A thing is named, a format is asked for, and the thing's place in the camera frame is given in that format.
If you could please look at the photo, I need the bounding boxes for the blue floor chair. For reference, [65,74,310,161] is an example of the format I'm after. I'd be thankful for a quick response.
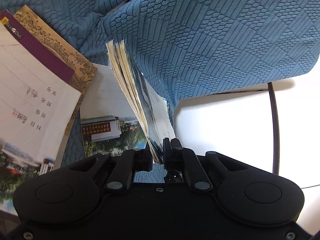
[1,0,126,56]
[60,0,320,183]

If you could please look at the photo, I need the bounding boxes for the glossy photo postcard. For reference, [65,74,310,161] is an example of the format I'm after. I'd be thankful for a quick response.
[1,24,80,216]

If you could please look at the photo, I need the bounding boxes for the tan Chinese painting book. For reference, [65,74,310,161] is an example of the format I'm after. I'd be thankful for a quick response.
[14,5,97,169]

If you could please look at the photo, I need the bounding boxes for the left blue floor chair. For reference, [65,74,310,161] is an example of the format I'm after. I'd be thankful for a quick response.
[1,0,126,56]

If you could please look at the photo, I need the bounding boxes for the building photo postcard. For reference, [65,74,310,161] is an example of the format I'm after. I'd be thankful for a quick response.
[80,115,146,157]

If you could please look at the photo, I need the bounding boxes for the white text paper sheets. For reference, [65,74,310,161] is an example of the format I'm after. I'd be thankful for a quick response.
[106,40,175,164]

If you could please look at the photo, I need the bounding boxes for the purple and gold book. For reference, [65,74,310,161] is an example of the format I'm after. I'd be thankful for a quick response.
[1,10,74,83]

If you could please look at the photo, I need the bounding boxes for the dark curved metal bar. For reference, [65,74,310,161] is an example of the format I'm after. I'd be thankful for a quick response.
[267,82,280,175]

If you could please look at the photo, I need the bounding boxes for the white lined paper sheet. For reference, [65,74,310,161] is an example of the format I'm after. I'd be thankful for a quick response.
[80,64,138,126]

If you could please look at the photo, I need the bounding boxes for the right blue floor chair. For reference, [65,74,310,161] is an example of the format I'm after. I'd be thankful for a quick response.
[60,0,320,183]

